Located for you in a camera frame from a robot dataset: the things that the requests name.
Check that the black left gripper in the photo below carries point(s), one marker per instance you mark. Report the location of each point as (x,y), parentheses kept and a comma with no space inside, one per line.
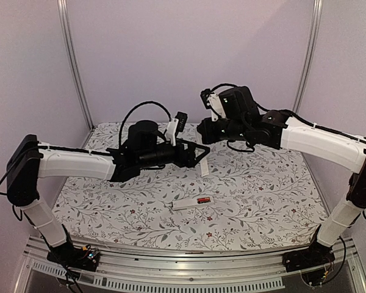
(190,161)

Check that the red battery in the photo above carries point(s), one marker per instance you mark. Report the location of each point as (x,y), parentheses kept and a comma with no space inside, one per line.
(204,199)

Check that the white remote control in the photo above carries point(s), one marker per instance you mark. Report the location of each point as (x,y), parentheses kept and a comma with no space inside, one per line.
(188,204)

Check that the white remote battery cover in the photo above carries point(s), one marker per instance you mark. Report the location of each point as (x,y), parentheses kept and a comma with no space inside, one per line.
(204,168)

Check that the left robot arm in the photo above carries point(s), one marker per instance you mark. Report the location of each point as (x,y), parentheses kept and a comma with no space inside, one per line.
(145,148)

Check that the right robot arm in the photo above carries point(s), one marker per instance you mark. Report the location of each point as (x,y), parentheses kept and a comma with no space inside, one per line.
(237,117)

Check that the floral patterned table mat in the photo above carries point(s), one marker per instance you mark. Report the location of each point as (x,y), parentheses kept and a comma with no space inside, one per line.
(262,200)

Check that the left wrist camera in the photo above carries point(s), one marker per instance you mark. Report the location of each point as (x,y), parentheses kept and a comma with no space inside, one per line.
(175,126)

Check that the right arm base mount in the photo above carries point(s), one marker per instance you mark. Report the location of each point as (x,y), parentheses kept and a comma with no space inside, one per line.
(314,255)

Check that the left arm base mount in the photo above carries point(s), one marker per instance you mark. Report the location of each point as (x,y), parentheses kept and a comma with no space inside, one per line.
(69,256)

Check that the right aluminium corner post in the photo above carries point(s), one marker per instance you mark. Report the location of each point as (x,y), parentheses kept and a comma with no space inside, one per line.
(309,55)

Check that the aluminium corner post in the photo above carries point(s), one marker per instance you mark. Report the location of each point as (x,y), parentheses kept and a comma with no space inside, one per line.
(72,59)
(309,55)

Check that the left aluminium corner post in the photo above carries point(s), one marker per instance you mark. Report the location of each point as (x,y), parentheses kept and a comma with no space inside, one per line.
(72,59)

